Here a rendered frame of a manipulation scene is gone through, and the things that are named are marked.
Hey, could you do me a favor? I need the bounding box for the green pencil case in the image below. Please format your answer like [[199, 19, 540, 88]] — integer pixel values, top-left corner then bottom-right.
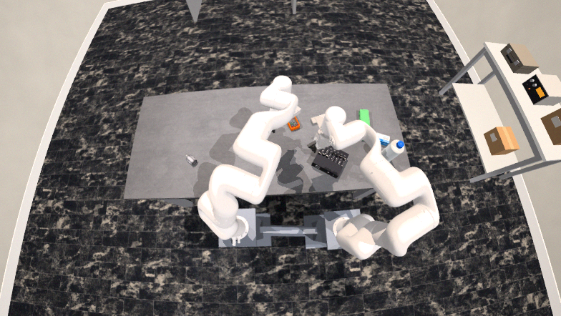
[[358, 109, 370, 126]]

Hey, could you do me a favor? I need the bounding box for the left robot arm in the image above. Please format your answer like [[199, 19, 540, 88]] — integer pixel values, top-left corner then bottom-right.
[[197, 76, 301, 246]]

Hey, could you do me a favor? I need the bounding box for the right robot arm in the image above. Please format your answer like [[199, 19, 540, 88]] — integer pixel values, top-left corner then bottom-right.
[[311, 107, 439, 260]]

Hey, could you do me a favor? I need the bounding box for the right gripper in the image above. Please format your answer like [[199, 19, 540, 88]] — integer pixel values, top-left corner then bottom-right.
[[307, 132, 331, 153]]

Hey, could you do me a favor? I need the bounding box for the orange multimeter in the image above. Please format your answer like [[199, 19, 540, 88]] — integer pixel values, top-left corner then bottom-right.
[[288, 117, 300, 131]]

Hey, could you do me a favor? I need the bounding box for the dark grey lighting desk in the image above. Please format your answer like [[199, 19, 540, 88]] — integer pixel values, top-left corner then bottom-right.
[[312, 146, 348, 178]]

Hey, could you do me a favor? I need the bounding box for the white bottle with blue cap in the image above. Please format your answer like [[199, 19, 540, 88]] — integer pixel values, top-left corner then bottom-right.
[[381, 140, 404, 162]]

